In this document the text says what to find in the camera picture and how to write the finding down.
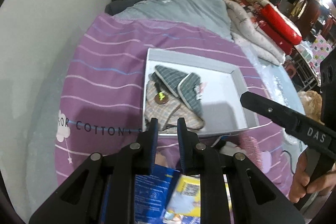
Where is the pink glitter sponge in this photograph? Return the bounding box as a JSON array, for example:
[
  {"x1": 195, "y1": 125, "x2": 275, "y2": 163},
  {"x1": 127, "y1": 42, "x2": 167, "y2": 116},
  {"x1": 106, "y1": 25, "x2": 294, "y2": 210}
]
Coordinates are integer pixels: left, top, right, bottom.
[{"x1": 239, "y1": 133, "x2": 263, "y2": 169}]

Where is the blue printed package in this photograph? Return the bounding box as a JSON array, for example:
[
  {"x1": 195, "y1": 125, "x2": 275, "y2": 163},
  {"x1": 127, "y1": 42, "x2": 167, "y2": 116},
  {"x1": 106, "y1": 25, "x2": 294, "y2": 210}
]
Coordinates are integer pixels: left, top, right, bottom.
[{"x1": 101, "y1": 164, "x2": 182, "y2": 224}]

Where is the yellow tissue packet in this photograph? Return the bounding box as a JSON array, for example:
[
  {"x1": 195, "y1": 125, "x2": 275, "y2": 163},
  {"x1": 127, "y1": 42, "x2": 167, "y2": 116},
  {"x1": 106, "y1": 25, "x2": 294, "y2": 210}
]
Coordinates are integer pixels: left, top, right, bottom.
[{"x1": 162, "y1": 173, "x2": 233, "y2": 224}]

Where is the white plush puppy toy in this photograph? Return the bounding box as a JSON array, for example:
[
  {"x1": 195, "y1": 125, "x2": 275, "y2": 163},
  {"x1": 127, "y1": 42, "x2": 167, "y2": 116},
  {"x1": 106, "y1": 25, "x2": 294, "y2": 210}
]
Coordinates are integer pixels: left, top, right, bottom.
[{"x1": 219, "y1": 141, "x2": 247, "y2": 156}]

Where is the person's right hand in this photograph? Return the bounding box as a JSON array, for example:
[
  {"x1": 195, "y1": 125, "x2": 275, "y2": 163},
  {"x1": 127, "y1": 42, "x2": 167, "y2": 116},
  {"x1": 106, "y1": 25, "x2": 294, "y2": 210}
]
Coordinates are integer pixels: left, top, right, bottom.
[{"x1": 288, "y1": 152, "x2": 335, "y2": 203}]

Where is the golden plush dog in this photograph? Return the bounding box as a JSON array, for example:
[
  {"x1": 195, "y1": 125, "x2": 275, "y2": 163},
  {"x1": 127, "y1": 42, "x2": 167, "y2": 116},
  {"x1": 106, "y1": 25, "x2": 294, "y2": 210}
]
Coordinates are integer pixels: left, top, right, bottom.
[{"x1": 298, "y1": 90, "x2": 322, "y2": 123}]

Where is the clear plastic bag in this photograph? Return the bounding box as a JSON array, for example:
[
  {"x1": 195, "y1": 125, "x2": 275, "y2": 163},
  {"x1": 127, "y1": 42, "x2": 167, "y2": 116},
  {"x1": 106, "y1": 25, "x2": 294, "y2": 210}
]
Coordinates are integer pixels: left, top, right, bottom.
[{"x1": 252, "y1": 50, "x2": 306, "y2": 146}]

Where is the white shallow cardboard box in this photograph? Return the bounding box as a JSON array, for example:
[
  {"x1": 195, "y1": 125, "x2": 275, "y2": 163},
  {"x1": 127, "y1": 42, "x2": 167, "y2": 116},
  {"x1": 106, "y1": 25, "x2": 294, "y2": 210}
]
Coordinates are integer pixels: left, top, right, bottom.
[{"x1": 144, "y1": 48, "x2": 261, "y2": 137}]

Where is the beige plaid cloth bag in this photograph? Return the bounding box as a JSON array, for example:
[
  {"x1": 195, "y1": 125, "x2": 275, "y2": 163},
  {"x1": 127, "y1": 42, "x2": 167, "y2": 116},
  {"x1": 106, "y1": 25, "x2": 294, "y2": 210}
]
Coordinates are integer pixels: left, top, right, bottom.
[{"x1": 144, "y1": 80, "x2": 205, "y2": 134}]

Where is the grey plaid slipper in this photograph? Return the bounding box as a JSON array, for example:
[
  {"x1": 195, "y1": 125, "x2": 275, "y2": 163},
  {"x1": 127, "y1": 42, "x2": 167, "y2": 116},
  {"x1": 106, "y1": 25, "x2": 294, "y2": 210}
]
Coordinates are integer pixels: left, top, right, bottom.
[{"x1": 150, "y1": 65, "x2": 203, "y2": 118}]

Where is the red pillow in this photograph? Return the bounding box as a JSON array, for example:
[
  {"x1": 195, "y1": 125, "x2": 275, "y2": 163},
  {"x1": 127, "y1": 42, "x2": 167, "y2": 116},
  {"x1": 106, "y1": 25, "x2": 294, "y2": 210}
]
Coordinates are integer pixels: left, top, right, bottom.
[{"x1": 259, "y1": 3, "x2": 302, "y2": 55}]

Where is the purple striped bed sheet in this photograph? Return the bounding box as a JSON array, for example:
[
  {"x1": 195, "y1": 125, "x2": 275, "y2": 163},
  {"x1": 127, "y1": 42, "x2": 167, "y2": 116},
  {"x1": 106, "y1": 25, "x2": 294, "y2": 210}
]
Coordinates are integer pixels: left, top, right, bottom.
[{"x1": 54, "y1": 13, "x2": 295, "y2": 198}]

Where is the white floral quilt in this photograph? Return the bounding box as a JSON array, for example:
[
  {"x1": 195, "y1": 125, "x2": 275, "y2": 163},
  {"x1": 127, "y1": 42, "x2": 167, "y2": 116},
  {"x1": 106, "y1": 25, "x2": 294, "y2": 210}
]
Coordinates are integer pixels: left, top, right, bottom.
[{"x1": 224, "y1": 0, "x2": 285, "y2": 66}]

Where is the grey blanket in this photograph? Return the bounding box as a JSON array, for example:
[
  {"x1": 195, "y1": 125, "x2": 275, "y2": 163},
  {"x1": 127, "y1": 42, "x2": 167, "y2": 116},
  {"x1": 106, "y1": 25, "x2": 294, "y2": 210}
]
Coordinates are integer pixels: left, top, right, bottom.
[{"x1": 116, "y1": 0, "x2": 232, "y2": 41}]

